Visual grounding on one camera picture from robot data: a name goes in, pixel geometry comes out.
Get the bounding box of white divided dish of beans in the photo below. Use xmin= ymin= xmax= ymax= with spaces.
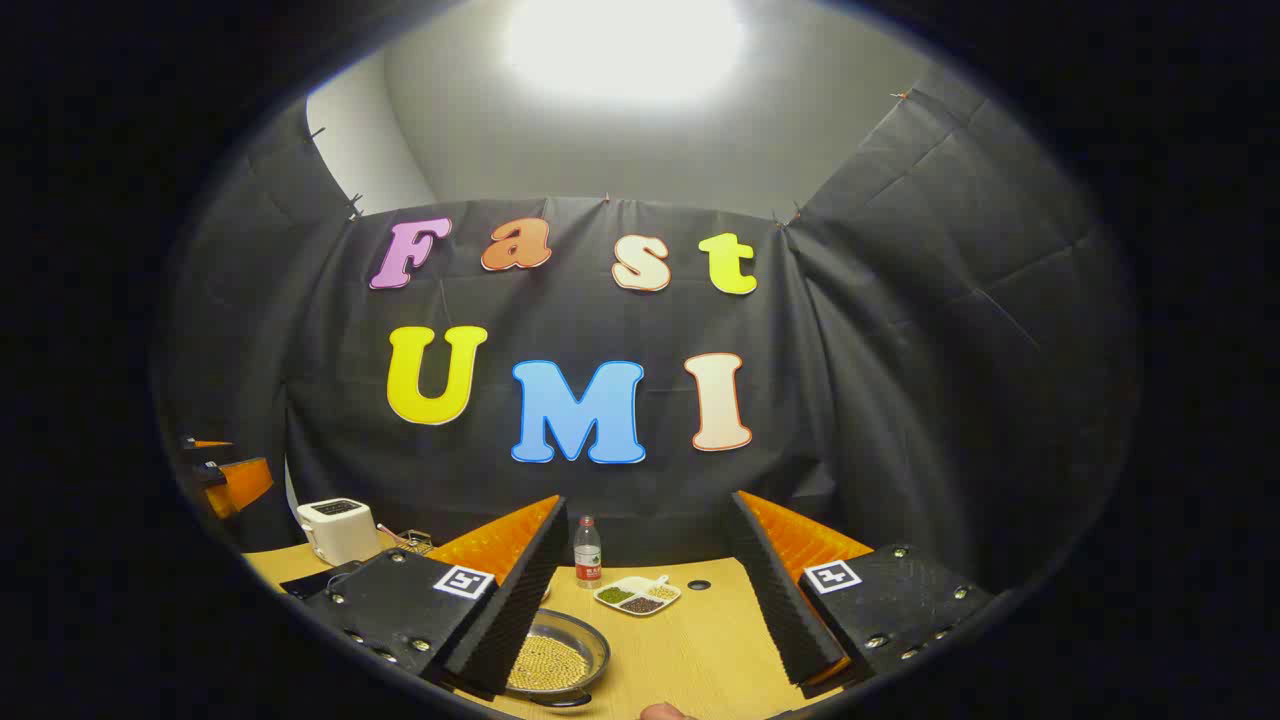
xmin=593 ymin=574 xmax=683 ymax=617

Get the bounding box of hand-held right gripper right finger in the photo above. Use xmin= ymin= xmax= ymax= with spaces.
xmin=727 ymin=490 xmax=997 ymax=701

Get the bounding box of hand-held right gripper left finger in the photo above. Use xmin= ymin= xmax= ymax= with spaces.
xmin=305 ymin=494 xmax=569 ymax=699

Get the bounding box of steel pot with black handles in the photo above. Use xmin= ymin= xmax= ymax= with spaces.
xmin=505 ymin=607 xmax=612 ymax=709

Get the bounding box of ceiling light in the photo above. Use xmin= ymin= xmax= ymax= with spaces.
xmin=505 ymin=0 xmax=746 ymax=106

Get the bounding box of white toaster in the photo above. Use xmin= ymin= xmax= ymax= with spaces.
xmin=296 ymin=497 xmax=381 ymax=567

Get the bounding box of clear plastic water bottle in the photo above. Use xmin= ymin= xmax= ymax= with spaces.
xmin=574 ymin=515 xmax=603 ymax=589

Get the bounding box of black backdrop cloth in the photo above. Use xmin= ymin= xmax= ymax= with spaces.
xmin=155 ymin=65 xmax=1141 ymax=601

